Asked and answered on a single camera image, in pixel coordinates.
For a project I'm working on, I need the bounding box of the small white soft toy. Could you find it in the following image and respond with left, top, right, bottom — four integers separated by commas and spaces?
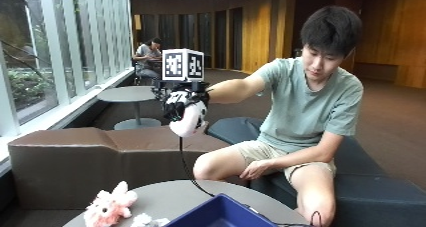
129, 212, 171, 227

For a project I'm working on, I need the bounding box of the black cable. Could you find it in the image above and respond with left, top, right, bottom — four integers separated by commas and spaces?
177, 136, 323, 227

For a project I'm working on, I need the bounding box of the person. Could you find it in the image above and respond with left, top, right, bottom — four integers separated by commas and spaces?
131, 36, 163, 80
191, 5, 364, 227

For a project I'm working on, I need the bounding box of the blue plastic bin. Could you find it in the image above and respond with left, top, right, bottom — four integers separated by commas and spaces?
162, 192, 279, 227

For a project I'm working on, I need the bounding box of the pink soft toy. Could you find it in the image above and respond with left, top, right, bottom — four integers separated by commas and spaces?
82, 180, 139, 227

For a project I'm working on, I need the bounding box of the round grey pedestal table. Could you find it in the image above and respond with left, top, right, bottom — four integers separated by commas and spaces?
95, 85, 163, 131

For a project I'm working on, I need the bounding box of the dark table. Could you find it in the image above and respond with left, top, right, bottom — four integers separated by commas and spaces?
145, 58, 163, 70

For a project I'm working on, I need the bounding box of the dark blue bench seat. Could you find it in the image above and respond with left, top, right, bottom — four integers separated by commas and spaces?
205, 116, 426, 227

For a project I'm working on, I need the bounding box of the brown bench seat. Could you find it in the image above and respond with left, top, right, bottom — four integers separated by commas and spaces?
6, 126, 250, 211

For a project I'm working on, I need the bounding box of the white marker cube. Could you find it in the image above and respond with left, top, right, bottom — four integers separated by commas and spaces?
161, 48, 206, 82

